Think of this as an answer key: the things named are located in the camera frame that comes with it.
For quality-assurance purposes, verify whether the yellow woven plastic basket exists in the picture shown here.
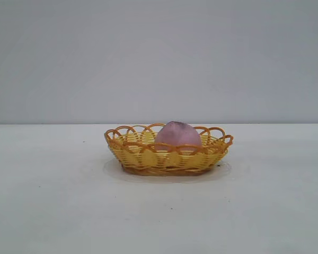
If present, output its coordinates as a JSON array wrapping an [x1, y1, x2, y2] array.
[[104, 122, 235, 177]]

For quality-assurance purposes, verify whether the pink peach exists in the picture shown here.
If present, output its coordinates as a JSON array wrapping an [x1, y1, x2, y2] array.
[[154, 120, 203, 156]]

